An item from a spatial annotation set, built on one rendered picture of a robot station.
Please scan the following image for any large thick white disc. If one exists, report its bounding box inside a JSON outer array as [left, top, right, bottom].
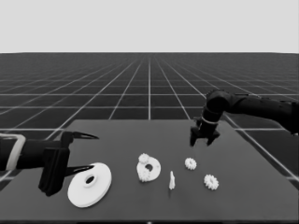
[[66, 161, 113, 209]]

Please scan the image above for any white round carrier with pins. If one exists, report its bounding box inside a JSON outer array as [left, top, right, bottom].
[[135, 154, 163, 183]]

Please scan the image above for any small white T-shaped piece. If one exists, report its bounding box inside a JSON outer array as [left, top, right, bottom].
[[168, 170, 177, 190]]

